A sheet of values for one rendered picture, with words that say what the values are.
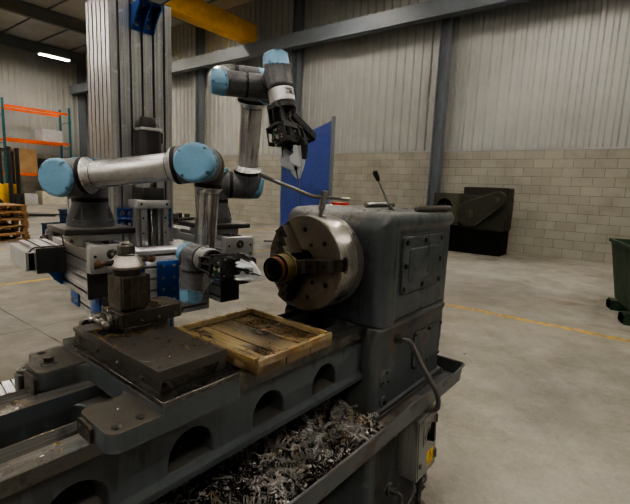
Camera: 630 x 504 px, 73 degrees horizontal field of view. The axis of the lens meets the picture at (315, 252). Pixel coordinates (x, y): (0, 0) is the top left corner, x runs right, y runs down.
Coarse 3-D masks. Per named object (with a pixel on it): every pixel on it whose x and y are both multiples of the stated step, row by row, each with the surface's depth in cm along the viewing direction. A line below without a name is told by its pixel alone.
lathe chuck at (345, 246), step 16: (304, 224) 137; (320, 224) 133; (336, 224) 136; (304, 240) 137; (320, 240) 133; (336, 240) 130; (352, 240) 136; (304, 256) 146; (320, 256) 134; (336, 256) 130; (352, 256) 133; (336, 272) 130; (352, 272) 134; (304, 288) 139; (320, 288) 135; (336, 288) 131; (304, 304) 140; (320, 304) 136
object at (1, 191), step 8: (0, 152) 1282; (8, 152) 1300; (16, 152) 1360; (0, 160) 1285; (8, 160) 1303; (16, 160) 1363; (0, 168) 1289; (8, 168) 1306; (16, 168) 1367; (0, 176) 1292; (8, 176) 1310; (16, 176) 1370; (0, 184) 1293; (8, 184) 1313; (16, 184) 1373; (0, 192) 1295; (8, 192) 1331; (16, 192) 1393; (0, 200) 1290; (8, 200) 1331; (16, 200) 1334; (24, 200) 1404; (8, 208) 1396
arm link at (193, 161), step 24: (192, 144) 125; (48, 168) 126; (72, 168) 127; (96, 168) 128; (120, 168) 128; (144, 168) 128; (168, 168) 127; (192, 168) 126; (216, 168) 130; (48, 192) 128; (72, 192) 130
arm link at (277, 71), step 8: (264, 56) 120; (272, 56) 118; (280, 56) 118; (264, 64) 120; (272, 64) 118; (280, 64) 118; (288, 64) 120; (264, 72) 121; (272, 72) 118; (280, 72) 118; (288, 72) 119; (264, 80) 123; (272, 80) 118; (280, 80) 118; (288, 80) 119
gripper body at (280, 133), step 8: (272, 104) 117; (280, 104) 118; (288, 104) 118; (272, 112) 117; (280, 112) 117; (288, 112) 120; (272, 120) 119; (280, 120) 119; (288, 120) 120; (272, 128) 119; (280, 128) 116; (288, 128) 117; (296, 128) 119; (272, 136) 121; (280, 136) 117; (288, 136) 116; (296, 136) 119; (272, 144) 120; (280, 144) 119; (288, 144) 122; (296, 144) 121
